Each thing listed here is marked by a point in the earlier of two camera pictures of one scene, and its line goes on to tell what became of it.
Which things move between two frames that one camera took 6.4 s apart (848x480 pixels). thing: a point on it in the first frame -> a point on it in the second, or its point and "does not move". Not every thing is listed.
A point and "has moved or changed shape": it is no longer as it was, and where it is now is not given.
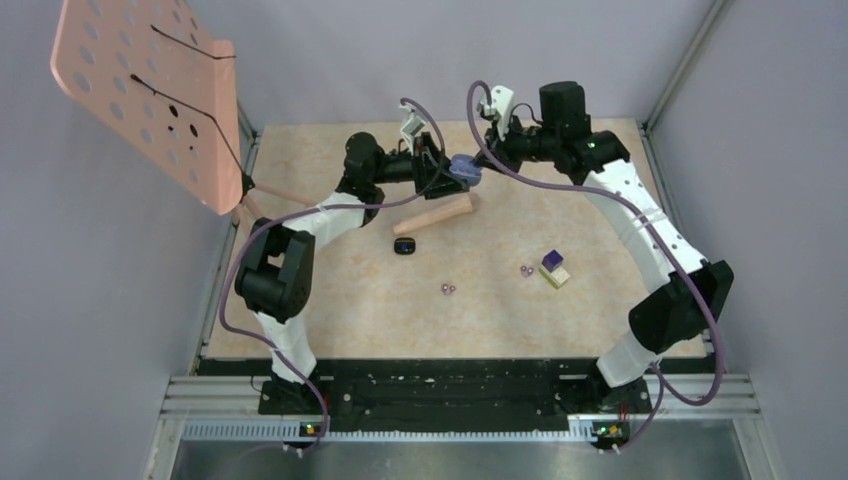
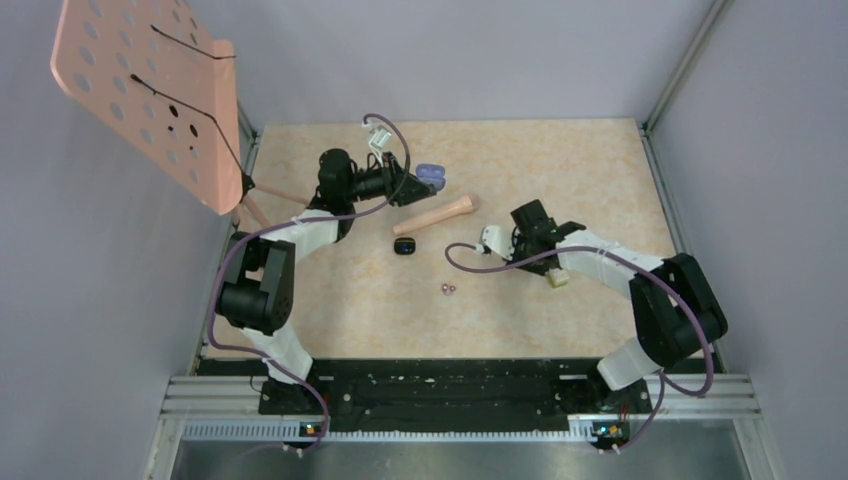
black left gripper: (432, 177) -> (401, 187)
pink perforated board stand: (153, 68) does not move
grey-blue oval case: (462, 167) has moved or changed shape
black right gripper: (499, 149) -> (518, 240)
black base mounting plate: (449, 393) does not move
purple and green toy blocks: (552, 270) does not move
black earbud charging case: (404, 246) does not move
